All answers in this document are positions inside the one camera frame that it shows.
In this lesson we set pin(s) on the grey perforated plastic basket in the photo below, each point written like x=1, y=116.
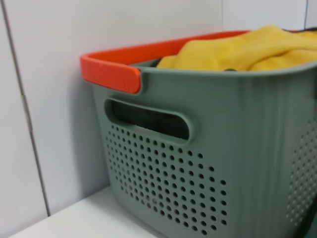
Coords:
x=223, y=111

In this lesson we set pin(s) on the yellow towel black edge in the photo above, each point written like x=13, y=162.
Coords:
x=247, y=52

